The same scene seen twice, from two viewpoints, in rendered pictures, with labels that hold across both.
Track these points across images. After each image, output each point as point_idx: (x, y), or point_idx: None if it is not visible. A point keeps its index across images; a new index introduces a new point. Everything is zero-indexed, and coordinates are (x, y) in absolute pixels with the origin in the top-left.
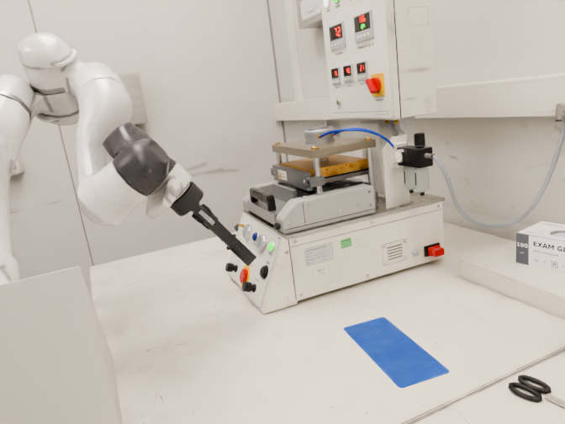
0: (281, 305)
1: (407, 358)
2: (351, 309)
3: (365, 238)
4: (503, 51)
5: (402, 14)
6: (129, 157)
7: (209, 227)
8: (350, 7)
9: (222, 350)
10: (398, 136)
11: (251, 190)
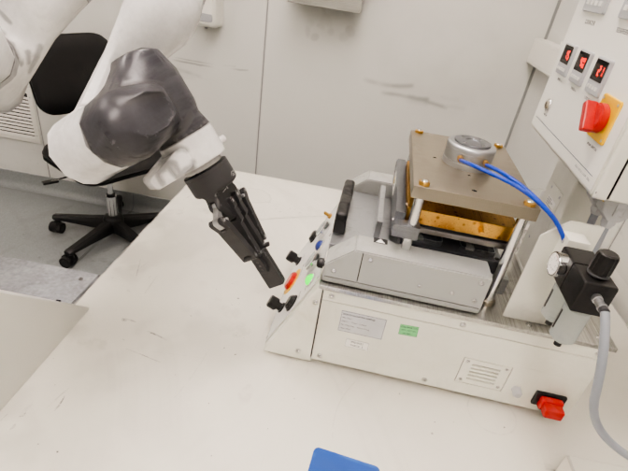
0: (288, 353)
1: None
2: (357, 419)
3: (442, 338)
4: None
5: None
6: (93, 111)
7: (215, 231)
8: None
9: (175, 376)
10: (585, 225)
11: (344, 184)
